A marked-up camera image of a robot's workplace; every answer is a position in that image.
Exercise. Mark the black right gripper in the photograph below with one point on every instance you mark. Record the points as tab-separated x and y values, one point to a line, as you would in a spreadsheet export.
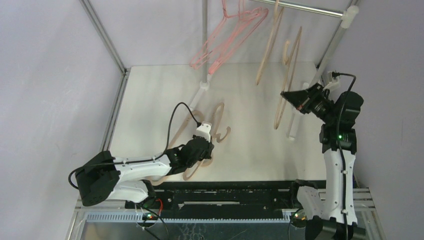
307	101

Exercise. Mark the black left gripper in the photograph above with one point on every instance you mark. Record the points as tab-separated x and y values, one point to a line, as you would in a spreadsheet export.
207	154

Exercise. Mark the pink wire hanger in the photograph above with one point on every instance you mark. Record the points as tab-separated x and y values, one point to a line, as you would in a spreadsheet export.
249	22
229	35
219	44

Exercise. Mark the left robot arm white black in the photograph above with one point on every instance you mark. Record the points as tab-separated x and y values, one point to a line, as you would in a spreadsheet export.
105	177

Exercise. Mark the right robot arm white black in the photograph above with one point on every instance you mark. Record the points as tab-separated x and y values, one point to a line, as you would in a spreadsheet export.
333	218

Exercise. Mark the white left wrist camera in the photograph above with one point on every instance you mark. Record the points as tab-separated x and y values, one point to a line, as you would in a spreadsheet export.
204	130

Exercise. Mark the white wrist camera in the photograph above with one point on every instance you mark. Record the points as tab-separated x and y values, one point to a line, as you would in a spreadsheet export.
204	130
330	82

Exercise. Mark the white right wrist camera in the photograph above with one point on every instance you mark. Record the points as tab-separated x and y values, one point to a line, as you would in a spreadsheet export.
330	82

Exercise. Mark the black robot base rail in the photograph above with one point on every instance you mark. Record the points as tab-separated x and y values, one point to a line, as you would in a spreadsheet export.
228	199

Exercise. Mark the left controller board with wires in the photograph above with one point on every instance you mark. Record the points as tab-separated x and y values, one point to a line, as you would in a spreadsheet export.
150	215

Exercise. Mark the controller board with wires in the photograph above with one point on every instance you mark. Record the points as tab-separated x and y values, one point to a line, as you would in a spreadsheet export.
297	220
150	215

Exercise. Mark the right controller board with wires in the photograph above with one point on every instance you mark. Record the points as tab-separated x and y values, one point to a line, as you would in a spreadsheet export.
297	220

